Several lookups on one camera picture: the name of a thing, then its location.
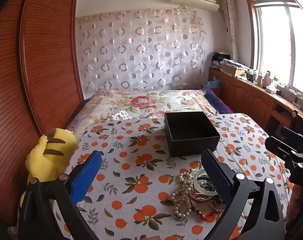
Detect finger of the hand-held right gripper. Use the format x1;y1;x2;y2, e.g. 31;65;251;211
265;136;303;162
280;126;303;147

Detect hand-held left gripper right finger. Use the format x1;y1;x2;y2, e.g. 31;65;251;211
201;149;286;240

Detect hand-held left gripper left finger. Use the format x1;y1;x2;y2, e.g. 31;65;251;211
18;150;103;240

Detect dark bead bracelet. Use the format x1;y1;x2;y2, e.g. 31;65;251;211
204;180;217;193

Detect chunky pearl bracelet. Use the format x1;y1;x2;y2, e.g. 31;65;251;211
178;171;195;184

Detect long pearl necklace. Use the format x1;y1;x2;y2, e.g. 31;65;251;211
170;180;193;222

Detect black jewelry box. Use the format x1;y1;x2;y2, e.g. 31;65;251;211
165;111;221;157

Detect pale green jade bangle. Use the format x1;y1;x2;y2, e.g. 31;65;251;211
195;169;212;188

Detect red bangle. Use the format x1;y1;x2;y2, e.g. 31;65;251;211
189;192;215;203

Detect orange print cloth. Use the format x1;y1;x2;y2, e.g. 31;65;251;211
55;114;294;240

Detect yellow plush toy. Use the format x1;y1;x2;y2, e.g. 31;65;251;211
19;127;78;205

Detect wooden cabinet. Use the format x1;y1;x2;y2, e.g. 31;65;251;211
209;69;303;140

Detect pink figurine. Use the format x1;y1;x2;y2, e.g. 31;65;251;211
263;70;273;87

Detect blue blanket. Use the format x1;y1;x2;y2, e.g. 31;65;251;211
204;88;233;114

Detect cardboard box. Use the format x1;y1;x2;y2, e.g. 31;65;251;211
220;64;246;78

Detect teal bag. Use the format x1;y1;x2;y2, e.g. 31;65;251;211
203;78;221;89

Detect floral quilt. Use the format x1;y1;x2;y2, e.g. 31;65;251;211
66;89;219;133

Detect window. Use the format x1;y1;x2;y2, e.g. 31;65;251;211
245;0;303;90

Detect pile of clothes and papers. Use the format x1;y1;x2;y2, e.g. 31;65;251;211
211;52;250;74

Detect pale window curtain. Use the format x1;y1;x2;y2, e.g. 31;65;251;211
220;0;239;65

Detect wooden wardrobe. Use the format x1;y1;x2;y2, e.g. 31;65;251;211
0;0;85;228

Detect circle pattern sheer curtain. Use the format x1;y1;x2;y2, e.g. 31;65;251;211
75;7;207;92

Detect red cord beaded bracelet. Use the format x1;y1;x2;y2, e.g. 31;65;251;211
192;204;225;221

